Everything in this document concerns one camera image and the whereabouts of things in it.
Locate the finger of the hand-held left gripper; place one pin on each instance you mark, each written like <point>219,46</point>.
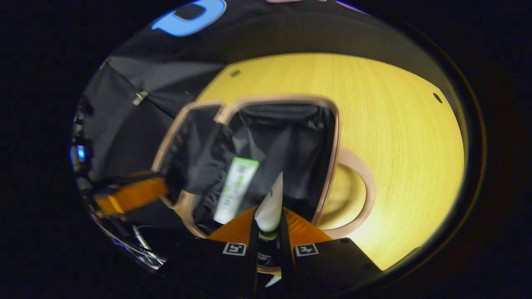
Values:
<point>133,195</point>

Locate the pink suitcase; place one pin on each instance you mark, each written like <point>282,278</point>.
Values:
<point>332,124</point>

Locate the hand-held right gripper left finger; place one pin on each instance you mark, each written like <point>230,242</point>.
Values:
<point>254,257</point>

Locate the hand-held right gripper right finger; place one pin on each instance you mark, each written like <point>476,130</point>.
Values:
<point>284,249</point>

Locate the green white skin care tube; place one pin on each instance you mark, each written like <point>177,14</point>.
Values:
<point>235,189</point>

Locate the black backdrop cloth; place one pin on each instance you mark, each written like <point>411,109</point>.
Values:
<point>166,83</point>

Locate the silver binder clip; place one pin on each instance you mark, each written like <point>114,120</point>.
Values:
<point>140,97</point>

